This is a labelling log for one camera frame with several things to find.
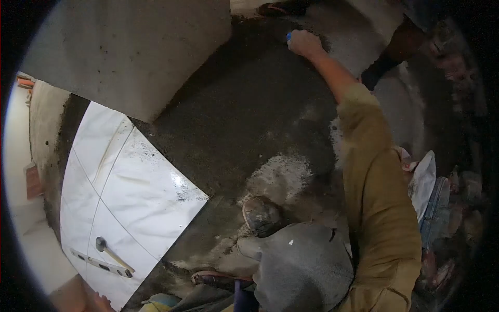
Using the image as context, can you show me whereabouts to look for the blue denim cloth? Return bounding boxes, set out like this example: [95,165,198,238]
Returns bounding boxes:
[420,176,452,250]

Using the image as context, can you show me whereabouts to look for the rubber mallet with wooden handle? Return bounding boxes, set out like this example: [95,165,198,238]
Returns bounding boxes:
[95,236,136,273]

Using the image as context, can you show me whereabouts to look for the grey spirit level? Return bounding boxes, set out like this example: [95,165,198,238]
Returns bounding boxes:
[70,248,133,279]

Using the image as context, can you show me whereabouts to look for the person's right hand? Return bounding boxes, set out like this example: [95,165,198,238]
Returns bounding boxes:
[287,29,326,60]

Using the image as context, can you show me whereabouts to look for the yellow and teal bag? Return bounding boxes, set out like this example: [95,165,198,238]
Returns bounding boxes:
[138,293,182,312]

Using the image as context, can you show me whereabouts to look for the red brick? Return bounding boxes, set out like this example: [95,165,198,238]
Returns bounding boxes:
[25,163,43,200]

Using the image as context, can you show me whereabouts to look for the white plastic bag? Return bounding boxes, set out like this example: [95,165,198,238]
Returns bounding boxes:
[407,150,437,223]

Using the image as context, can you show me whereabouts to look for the person's left hand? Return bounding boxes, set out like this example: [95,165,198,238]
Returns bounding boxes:
[90,292,116,312]

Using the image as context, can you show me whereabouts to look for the large white marble tile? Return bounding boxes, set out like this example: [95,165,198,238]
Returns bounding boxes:
[84,127,209,312]
[59,101,135,270]

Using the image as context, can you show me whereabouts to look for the person's legs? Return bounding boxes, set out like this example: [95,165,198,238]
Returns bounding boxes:
[191,195,355,312]

